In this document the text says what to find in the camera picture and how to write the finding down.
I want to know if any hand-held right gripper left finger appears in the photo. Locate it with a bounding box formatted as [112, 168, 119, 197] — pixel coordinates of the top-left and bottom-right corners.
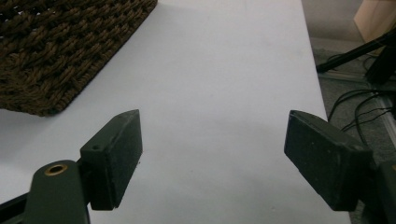
[26, 108, 144, 224]

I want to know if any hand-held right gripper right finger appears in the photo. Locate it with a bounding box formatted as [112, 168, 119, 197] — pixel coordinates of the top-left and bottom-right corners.
[283, 109, 396, 224]

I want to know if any black stand leg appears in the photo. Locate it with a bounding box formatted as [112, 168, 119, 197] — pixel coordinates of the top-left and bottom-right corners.
[316, 27, 396, 85]

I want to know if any brown woven basket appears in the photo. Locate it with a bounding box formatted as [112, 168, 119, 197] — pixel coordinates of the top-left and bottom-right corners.
[0, 0, 159, 118]

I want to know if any light wooden board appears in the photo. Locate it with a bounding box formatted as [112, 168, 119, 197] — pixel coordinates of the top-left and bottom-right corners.
[353, 0, 396, 44]

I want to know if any black cable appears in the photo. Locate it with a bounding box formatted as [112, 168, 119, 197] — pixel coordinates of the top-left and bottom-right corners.
[327, 89, 396, 146]

